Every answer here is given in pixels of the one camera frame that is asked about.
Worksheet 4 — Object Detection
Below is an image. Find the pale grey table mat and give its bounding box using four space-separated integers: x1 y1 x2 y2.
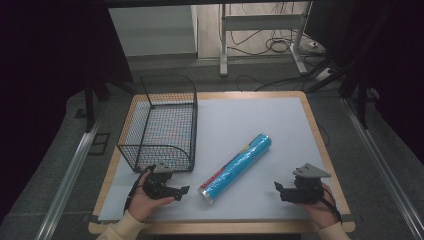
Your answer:
97 96 330 223

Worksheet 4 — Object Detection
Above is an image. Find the white power strip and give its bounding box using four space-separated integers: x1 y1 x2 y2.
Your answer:
314 67 335 83

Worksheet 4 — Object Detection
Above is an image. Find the black wire mesh basket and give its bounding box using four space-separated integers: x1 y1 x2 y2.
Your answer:
116 73 199 174

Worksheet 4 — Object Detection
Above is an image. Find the dark curtain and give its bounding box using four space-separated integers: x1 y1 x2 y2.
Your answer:
0 0 134 221
304 0 424 164

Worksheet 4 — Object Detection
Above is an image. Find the tangle of black floor cables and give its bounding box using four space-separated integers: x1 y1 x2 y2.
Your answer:
218 3 334 93

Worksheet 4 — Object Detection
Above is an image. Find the aluminium floor rail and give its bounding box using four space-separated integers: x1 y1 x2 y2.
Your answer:
34 109 104 240
341 97 424 240

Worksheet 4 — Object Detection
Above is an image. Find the blue cylindrical roll package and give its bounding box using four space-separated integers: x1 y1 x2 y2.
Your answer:
197 133 273 205

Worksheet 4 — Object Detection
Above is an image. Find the white metal desk frame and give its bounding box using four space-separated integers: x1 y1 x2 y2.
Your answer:
218 1 313 77

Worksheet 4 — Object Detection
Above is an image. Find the black floor plate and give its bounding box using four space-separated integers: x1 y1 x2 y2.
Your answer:
87 132 111 156

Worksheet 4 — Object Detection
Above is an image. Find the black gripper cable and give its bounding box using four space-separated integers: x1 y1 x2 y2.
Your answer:
123 164 157 215
319 185 344 225

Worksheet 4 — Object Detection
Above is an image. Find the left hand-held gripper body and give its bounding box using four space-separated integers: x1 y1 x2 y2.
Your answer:
142 162 176 200

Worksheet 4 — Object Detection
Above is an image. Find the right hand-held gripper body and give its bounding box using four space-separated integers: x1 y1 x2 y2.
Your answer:
288 162 332 205

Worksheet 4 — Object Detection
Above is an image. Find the person's right hand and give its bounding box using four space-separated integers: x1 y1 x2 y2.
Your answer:
294 189 339 230

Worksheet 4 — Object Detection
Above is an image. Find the black metal stand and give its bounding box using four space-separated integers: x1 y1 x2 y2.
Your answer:
306 61 372 130
82 74 138 133

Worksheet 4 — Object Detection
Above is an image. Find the person's left hand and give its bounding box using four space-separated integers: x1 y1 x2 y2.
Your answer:
127 172 177 223

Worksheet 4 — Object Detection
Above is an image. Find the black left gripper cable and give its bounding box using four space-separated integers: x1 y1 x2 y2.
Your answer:
123 164 157 215

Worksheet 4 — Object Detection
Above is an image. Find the white cabinet panel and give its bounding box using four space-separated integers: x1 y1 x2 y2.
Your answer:
108 4 198 58

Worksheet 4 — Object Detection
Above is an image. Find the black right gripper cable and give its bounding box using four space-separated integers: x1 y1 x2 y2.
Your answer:
319 185 344 225

